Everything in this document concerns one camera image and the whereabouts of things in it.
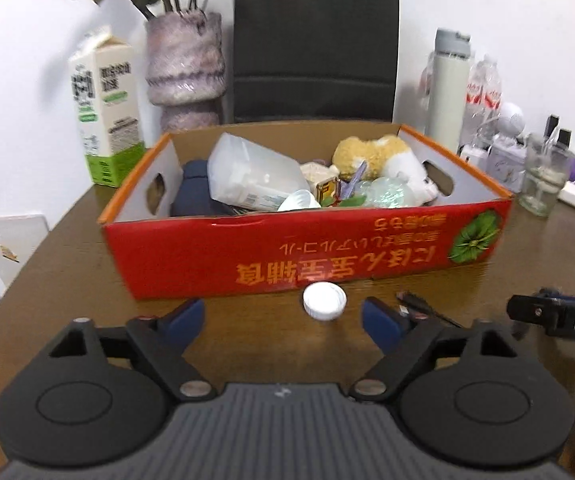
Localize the black usb cable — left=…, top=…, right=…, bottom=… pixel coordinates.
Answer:
left=393, top=288, right=469, bottom=331

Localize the red cardboard box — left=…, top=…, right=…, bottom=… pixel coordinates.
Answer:
left=99, top=120, right=512, bottom=299

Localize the pink ribbed vase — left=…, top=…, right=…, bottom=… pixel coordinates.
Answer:
left=146, top=10, right=227, bottom=132

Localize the clear plastic bag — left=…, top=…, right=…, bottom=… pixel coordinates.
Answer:
left=207, top=132, right=309, bottom=211

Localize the white printed tin box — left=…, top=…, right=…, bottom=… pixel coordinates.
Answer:
left=486, top=138, right=527, bottom=194

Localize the clear glass cup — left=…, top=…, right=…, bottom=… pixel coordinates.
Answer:
left=519, top=134, right=575, bottom=218

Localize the plastic water bottle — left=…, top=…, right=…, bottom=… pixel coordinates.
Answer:
left=483, top=54, right=502, bottom=122
left=459, top=60, right=488, bottom=146

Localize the white round cap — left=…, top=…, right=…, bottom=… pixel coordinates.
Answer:
left=301, top=282, right=347, bottom=322

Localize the white thermos bottle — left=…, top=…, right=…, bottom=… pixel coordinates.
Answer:
left=425, top=28, right=471, bottom=153

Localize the black paper bag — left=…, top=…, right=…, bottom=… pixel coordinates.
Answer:
left=232, top=0, right=399, bottom=122

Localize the small printed snack box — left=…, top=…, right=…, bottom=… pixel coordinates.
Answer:
left=299, top=162, right=339, bottom=207

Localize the white power adapter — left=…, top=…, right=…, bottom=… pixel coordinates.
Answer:
left=460, top=144, right=489, bottom=172

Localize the white green milk carton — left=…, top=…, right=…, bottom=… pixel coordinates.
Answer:
left=68, top=26, right=146, bottom=188

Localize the yellow white plush toy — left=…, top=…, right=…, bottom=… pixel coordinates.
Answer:
left=332, top=134, right=438, bottom=207

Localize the navy blue pouch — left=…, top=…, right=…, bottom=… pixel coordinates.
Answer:
left=170, top=159, right=237, bottom=217

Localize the purple cloth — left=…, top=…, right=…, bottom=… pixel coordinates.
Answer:
left=339, top=160, right=368, bottom=200

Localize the white booklet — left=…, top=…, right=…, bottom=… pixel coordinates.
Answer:
left=0, top=214, right=50, bottom=288

